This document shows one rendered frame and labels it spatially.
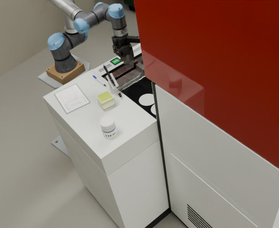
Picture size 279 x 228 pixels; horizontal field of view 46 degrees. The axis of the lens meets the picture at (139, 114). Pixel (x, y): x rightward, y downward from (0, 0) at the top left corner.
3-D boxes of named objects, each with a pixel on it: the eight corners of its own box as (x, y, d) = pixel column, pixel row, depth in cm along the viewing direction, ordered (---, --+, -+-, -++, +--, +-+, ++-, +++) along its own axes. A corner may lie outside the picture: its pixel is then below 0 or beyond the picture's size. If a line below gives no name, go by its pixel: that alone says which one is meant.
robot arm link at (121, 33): (121, 21, 174) (130, 26, 168) (123, 28, 177) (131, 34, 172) (109, 26, 171) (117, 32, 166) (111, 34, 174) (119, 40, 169)
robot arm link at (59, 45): (49, 55, 222) (42, 38, 212) (65, 46, 227) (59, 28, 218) (59, 62, 215) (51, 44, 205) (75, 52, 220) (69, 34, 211)
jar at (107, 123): (120, 134, 165) (116, 121, 158) (108, 141, 162) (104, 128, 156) (112, 126, 169) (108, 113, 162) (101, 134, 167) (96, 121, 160)
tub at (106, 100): (116, 106, 179) (114, 97, 174) (104, 112, 177) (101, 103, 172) (110, 98, 184) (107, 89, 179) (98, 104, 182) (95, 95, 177)
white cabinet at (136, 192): (228, 164, 258) (236, 84, 201) (131, 245, 223) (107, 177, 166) (172, 121, 298) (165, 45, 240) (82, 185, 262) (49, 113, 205)
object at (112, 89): (120, 94, 185) (116, 76, 176) (115, 98, 184) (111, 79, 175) (115, 89, 189) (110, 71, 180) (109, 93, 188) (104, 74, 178)
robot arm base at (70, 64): (51, 70, 227) (45, 58, 220) (65, 57, 235) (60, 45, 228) (67, 75, 220) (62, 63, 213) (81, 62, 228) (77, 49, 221)
